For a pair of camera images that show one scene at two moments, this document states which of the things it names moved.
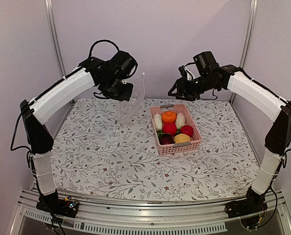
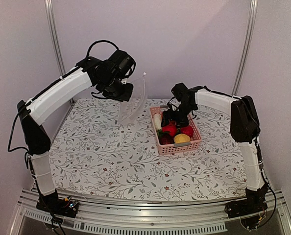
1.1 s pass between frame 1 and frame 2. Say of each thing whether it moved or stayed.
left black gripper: stayed
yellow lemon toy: stayed
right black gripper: moved
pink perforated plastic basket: stayed
